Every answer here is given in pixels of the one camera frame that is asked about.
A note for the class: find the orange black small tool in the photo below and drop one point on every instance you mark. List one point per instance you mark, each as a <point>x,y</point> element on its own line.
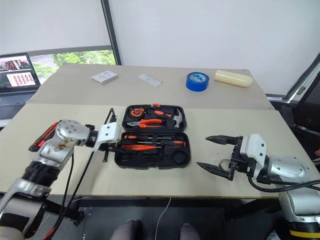
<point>159,112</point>

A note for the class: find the dark rounded shape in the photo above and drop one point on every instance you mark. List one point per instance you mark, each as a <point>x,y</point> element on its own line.
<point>127,230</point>
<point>190,232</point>

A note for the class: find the orange tester screwdriver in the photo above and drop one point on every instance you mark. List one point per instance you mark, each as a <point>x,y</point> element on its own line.
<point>136,147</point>

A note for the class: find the red black utility knife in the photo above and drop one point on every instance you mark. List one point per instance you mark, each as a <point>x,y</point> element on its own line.
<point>41,141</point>

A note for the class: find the black table frame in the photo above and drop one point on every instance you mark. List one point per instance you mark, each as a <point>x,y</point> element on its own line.
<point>150,201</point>

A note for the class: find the cream cylindrical block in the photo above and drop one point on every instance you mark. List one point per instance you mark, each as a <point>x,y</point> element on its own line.
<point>233,78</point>

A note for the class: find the orange black tape measure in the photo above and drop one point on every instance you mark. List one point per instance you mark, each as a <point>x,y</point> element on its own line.
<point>136,112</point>

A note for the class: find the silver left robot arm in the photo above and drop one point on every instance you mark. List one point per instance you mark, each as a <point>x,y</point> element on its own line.
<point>63,136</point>

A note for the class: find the blue tape roll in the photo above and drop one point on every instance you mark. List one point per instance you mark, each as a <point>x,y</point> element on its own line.
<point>197,81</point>

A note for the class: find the white card box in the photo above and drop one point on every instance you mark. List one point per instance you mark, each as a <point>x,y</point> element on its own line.
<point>105,76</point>

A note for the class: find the black plastic tool case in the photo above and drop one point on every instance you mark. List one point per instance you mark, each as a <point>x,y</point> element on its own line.
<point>152,157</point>

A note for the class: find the clear tape roll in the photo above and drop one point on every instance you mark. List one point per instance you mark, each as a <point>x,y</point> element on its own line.
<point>223,163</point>

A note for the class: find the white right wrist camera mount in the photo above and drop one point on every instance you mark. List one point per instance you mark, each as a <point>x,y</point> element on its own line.
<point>253,150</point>

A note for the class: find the black window frame post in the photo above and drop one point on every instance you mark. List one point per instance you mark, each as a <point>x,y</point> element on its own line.
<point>111,32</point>

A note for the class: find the open laptop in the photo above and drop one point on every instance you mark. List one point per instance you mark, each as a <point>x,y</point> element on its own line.
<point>17,75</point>

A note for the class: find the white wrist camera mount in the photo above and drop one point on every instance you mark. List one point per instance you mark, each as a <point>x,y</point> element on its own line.
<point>108,133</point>
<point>253,150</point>

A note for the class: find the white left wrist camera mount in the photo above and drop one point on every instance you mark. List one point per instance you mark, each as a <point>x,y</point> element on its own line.
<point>108,133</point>

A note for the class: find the white plastic packet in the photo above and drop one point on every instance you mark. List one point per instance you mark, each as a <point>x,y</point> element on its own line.
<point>150,80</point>

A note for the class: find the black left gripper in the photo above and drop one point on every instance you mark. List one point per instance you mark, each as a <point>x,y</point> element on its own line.
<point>111,148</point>

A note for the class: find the orange black thin screwdriver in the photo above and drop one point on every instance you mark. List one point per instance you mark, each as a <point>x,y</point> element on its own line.
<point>130,137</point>

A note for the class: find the orange black thick screwdriver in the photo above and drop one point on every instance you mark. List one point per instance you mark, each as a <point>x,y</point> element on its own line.
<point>175,143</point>

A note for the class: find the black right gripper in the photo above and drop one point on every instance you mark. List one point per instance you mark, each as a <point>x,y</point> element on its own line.
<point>236,162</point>

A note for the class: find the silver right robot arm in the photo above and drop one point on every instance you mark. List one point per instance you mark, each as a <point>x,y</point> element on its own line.
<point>290,168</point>

